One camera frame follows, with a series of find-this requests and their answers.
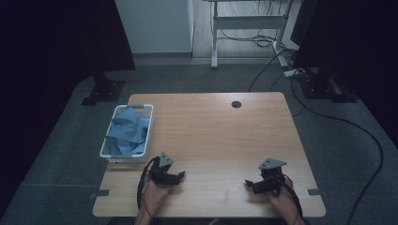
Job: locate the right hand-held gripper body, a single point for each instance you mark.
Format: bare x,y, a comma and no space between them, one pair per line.
271,170

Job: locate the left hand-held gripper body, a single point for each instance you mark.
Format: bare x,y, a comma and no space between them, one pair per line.
165,161

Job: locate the white plastic basket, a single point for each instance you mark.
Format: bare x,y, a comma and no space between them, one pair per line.
147,146

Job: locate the blue shirt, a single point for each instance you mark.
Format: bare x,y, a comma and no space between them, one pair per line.
130,132

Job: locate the person's left hand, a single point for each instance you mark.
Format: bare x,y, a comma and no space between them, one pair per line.
154,197

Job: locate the person's right hand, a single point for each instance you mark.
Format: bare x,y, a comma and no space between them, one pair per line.
286,203

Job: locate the black table grommet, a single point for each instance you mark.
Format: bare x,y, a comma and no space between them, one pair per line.
236,104

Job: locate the black stand base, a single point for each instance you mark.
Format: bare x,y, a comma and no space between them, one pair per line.
316,87
104,90

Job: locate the white power strip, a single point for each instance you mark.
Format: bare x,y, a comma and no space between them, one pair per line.
291,73

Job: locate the grey table bracket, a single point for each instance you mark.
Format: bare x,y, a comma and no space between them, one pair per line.
316,192
100,193

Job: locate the white wall panel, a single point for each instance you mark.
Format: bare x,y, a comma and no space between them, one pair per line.
156,25

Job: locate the white desk frame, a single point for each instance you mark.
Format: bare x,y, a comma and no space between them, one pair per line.
247,22

